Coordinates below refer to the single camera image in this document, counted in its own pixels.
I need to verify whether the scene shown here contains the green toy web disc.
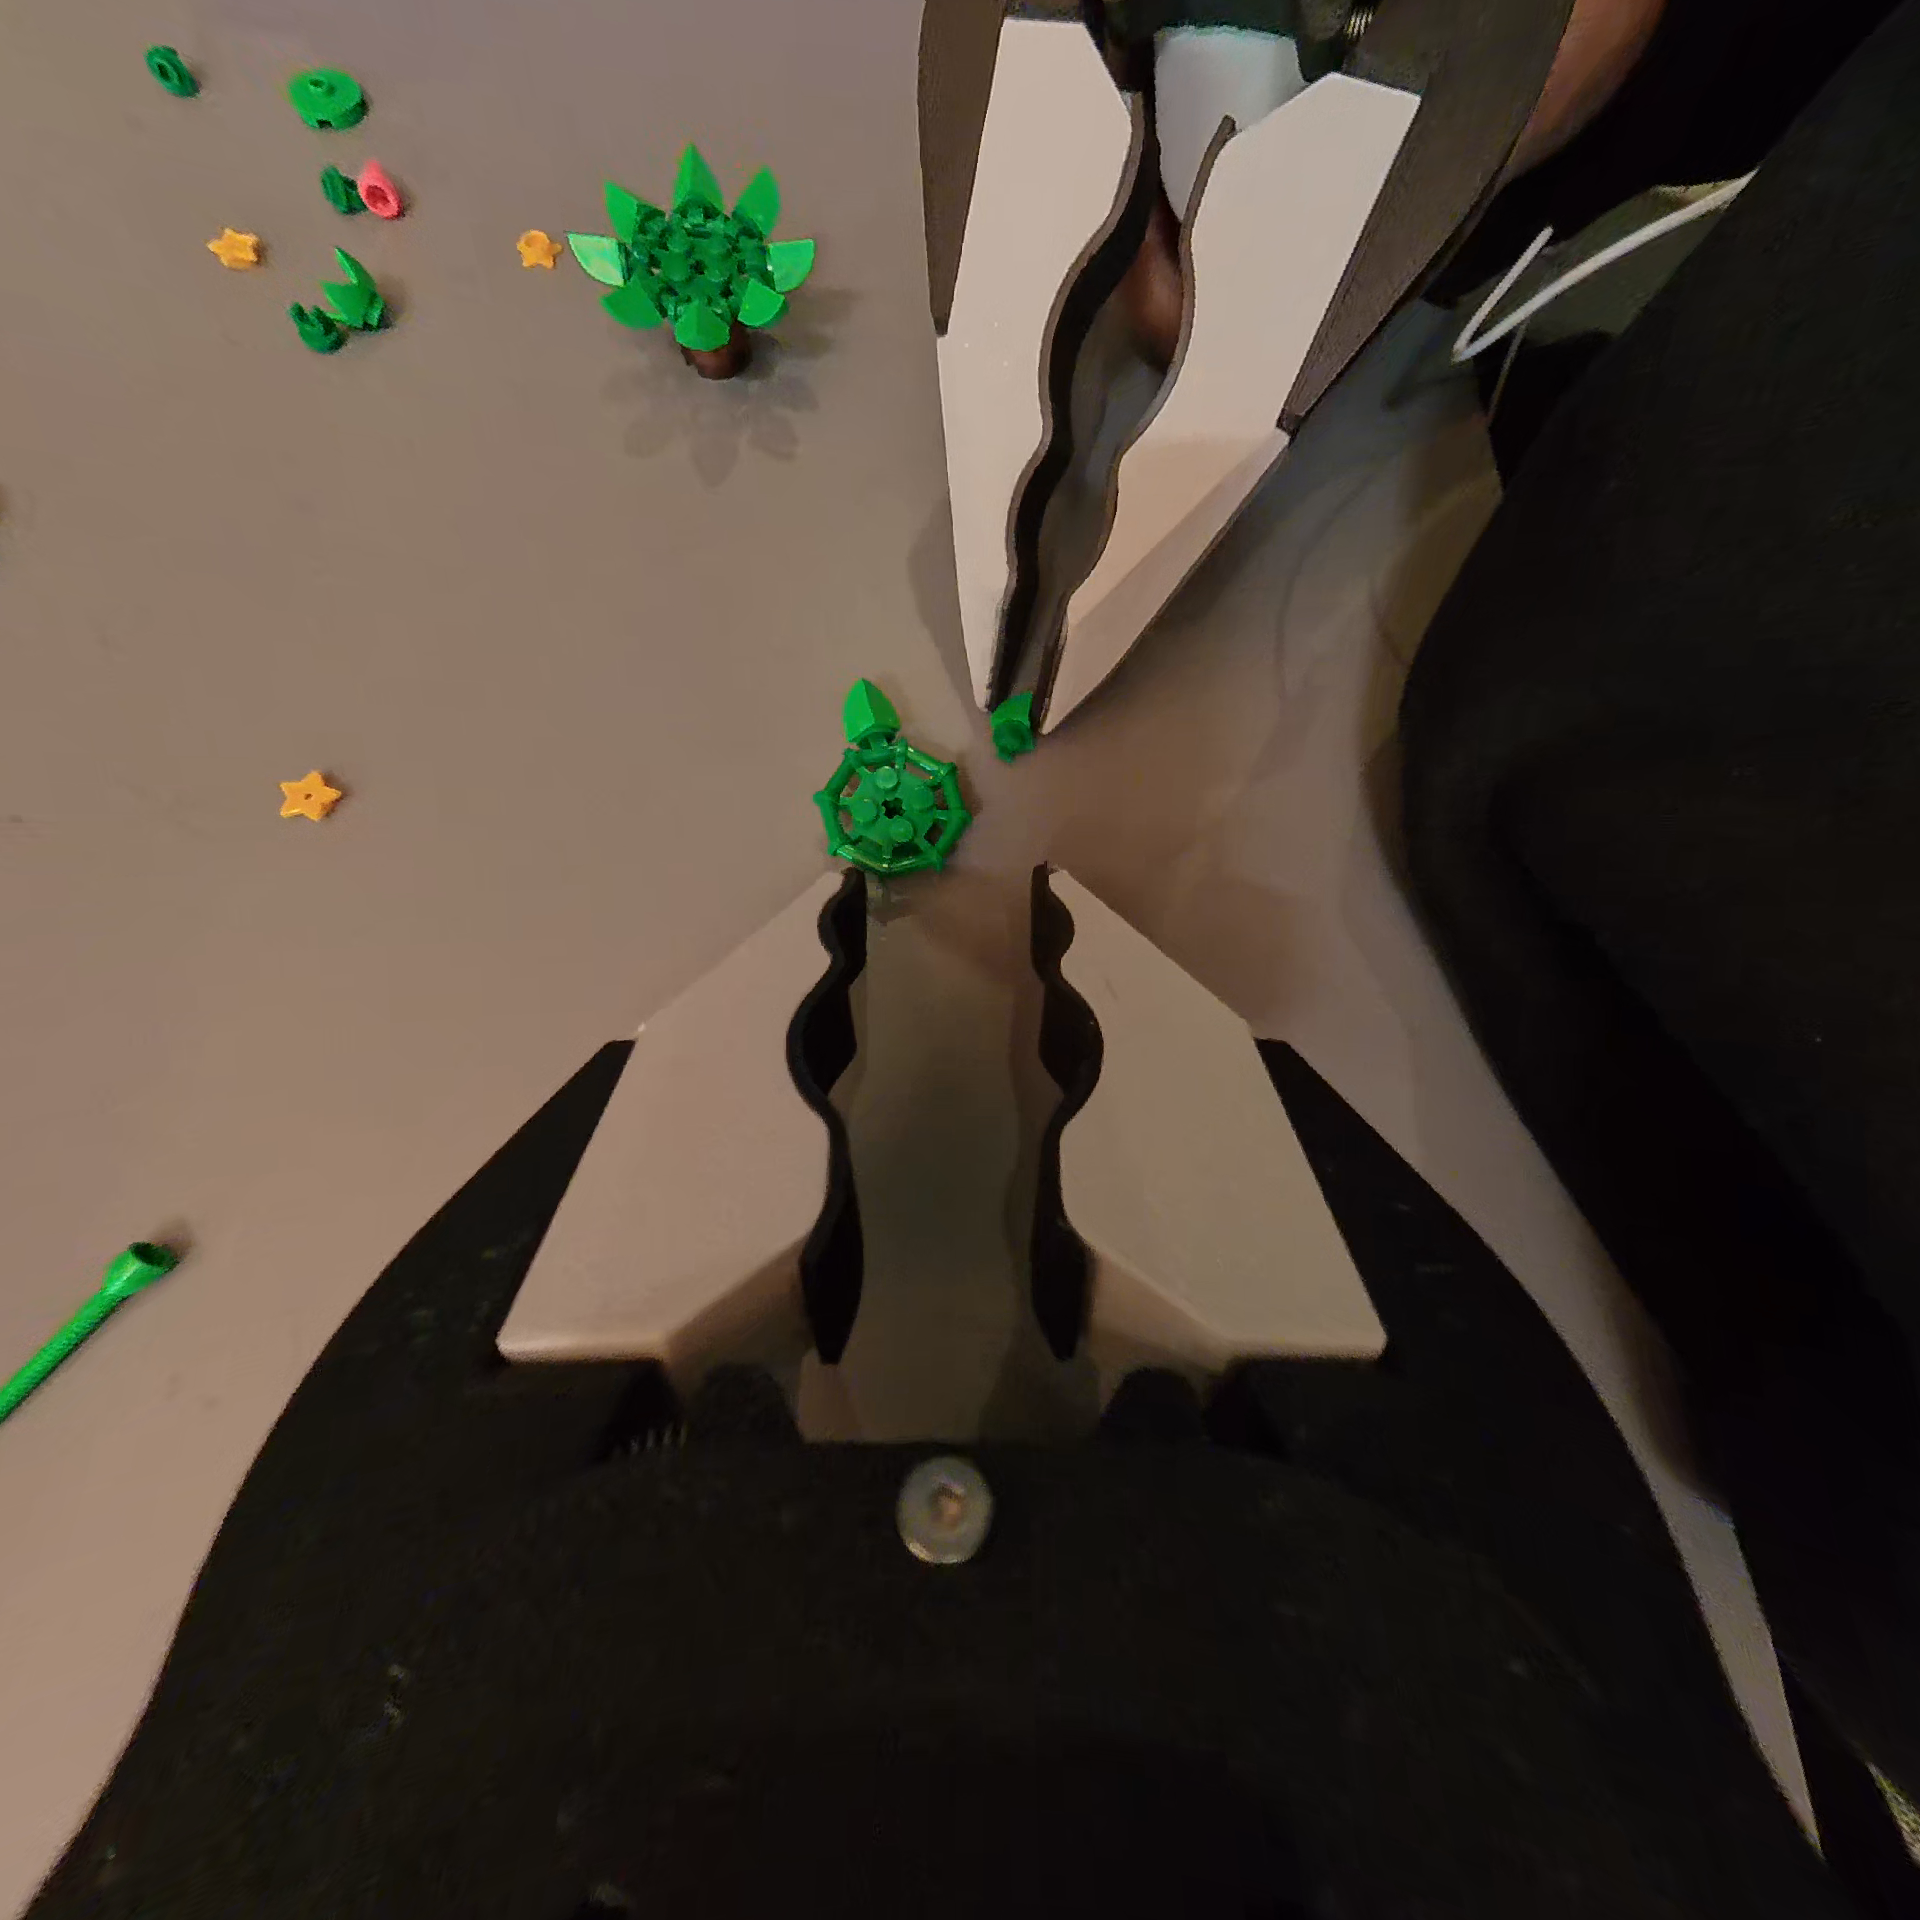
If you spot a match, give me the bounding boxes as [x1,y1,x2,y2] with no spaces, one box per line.
[814,744,975,875]

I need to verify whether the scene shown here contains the large green leaf wheel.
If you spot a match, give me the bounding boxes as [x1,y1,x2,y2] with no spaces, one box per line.
[568,143,819,381]

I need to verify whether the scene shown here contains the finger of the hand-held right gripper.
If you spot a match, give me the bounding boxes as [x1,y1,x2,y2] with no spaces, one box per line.
[934,16,1152,713]
[1032,72,1426,736]

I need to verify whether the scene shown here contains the person's right hand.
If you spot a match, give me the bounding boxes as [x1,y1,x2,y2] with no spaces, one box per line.
[1126,194,1191,378]

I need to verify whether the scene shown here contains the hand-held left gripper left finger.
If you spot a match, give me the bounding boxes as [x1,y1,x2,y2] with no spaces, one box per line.
[497,866,873,1442]

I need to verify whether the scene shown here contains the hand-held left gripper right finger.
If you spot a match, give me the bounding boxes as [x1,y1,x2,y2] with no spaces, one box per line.
[1030,863,1391,1442]

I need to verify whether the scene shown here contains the white cable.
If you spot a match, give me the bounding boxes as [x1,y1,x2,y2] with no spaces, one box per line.
[1447,172,1760,369]

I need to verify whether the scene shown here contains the green toy stalk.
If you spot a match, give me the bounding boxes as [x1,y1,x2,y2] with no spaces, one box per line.
[0,1239,184,1425]

